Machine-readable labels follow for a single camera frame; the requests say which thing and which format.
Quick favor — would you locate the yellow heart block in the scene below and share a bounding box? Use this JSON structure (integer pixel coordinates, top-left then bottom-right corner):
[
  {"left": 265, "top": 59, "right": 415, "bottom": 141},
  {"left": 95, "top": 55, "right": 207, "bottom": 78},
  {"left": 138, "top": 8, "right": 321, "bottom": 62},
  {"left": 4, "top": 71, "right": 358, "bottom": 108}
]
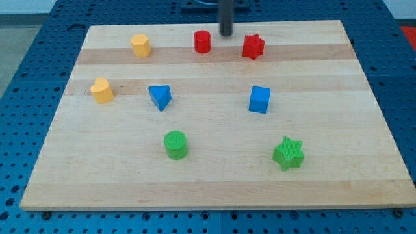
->
[{"left": 90, "top": 77, "right": 114, "bottom": 104}]

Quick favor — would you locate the red cylinder block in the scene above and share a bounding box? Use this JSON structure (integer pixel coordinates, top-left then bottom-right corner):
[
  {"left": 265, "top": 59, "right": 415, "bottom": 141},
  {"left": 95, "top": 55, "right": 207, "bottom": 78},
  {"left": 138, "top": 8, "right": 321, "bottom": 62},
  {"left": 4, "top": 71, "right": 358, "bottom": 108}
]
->
[{"left": 194, "top": 30, "right": 211, "bottom": 53}]

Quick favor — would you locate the blue cube block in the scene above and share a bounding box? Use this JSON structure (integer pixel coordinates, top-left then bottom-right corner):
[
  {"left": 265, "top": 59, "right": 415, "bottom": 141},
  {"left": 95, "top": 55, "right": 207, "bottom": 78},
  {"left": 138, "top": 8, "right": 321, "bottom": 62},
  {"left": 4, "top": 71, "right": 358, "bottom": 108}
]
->
[{"left": 248, "top": 86, "right": 271, "bottom": 114}]

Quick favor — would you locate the blue triangle block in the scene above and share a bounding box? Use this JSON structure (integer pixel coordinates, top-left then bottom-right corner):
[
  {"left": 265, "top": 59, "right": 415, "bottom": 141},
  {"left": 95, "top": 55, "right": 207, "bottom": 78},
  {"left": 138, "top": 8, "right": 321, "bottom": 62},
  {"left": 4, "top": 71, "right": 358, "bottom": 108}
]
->
[{"left": 148, "top": 85, "right": 172, "bottom": 112}]

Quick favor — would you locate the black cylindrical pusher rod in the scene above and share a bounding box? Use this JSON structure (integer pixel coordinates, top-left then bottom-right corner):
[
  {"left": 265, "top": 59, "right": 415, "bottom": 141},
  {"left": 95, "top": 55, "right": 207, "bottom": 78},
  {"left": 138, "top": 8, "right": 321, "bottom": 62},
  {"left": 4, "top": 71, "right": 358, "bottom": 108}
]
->
[{"left": 218, "top": 0, "right": 234, "bottom": 37}]

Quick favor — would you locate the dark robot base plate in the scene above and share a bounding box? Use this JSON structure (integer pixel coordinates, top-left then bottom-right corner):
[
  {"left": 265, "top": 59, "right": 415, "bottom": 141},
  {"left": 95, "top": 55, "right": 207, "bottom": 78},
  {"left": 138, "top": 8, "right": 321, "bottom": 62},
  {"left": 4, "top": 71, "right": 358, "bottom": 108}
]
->
[{"left": 179, "top": 0, "right": 250, "bottom": 11}]

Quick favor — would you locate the red star block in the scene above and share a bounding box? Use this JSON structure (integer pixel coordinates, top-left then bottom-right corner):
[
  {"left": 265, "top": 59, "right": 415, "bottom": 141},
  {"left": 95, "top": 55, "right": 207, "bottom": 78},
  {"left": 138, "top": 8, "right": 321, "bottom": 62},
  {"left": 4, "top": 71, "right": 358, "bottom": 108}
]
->
[{"left": 242, "top": 34, "right": 265, "bottom": 60}]

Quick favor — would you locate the yellow hexagon block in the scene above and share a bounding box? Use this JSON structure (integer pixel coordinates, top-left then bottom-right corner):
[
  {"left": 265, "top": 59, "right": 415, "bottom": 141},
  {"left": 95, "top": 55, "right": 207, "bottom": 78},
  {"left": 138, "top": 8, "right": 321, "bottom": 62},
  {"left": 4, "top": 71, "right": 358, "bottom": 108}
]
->
[{"left": 130, "top": 34, "right": 151, "bottom": 57}]

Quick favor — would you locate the green star block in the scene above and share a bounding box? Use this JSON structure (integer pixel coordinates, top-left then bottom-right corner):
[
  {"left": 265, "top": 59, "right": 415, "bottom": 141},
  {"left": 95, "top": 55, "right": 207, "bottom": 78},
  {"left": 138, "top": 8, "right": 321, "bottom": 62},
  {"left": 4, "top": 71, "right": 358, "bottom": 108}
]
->
[{"left": 272, "top": 136, "right": 304, "bottom": 171}]

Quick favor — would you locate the wooden board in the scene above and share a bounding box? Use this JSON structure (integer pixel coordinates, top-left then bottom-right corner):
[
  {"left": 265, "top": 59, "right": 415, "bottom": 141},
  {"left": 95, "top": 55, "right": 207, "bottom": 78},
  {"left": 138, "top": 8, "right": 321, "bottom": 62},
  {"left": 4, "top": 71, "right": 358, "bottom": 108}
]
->
[{"left": 20, "top": 20, "right": 415, "bottom": 211}]

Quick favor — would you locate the green cylinder block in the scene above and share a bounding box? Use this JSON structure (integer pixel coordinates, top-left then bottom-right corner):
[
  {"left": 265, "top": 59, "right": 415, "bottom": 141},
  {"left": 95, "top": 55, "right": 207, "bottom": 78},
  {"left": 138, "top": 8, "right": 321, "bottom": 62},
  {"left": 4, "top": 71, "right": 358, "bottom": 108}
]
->
[{"left": 164, "top": 130, "right": 188, "bottom": 160}]

